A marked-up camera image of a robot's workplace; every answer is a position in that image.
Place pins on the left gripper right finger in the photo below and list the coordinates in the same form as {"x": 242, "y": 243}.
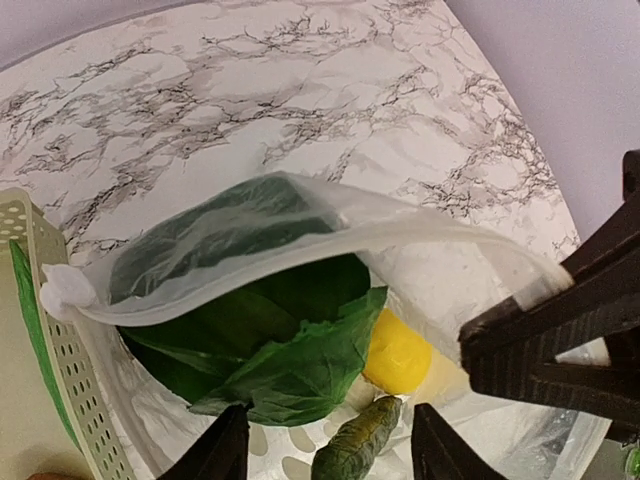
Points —
{"x": 438, "y": 452}

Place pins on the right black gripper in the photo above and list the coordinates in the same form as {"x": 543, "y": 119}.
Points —
{"x": 514, "y": 356}

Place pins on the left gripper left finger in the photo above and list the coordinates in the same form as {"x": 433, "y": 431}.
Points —
{"x": 220, "y": 453}

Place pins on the dark green cucumber toy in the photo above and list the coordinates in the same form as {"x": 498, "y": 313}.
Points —
{"x": 351, "y": 452}

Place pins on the yellow lemon toy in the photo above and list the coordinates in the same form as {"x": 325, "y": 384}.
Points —
{"x": 398, "y": 358}

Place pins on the green bok choy toy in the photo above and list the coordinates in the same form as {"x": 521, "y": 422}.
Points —
{"x": 288, "y": 345}

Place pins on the green perforated plastic basket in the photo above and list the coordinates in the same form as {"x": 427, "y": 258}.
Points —
{"x": 33, "y": 438}

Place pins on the clear zip top bag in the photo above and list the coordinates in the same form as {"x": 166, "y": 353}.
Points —
{"x": 438, "y": 274}

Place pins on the brown orange round toy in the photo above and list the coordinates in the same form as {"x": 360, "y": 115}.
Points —
{"x": 50, "y": 476}

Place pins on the bright green pepper toy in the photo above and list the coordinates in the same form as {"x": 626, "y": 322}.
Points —
{"x": 31, "y": 318}

